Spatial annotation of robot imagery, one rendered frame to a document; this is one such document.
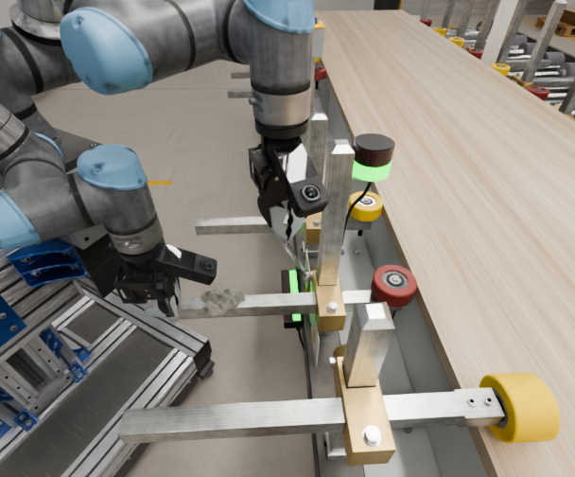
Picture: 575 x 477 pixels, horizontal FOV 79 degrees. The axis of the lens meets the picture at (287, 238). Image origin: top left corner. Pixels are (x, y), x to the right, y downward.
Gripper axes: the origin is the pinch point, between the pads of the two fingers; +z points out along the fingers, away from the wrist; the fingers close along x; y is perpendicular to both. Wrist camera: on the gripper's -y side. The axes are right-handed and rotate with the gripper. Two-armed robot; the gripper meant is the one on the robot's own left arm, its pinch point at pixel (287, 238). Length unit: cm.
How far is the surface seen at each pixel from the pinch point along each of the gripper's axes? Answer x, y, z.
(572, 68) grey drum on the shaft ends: -192, 79, 17
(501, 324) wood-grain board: -29.5, -22.9, 10.8
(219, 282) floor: 3, 84, 101
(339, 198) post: -8.2, -1.8, -7.2
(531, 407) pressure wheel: -16.4, -35.5, 3.1
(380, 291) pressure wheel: -14.7, -9.0, 10.6
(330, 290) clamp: -7.8, -3.1, 13.8
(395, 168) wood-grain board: -43, 25, 11
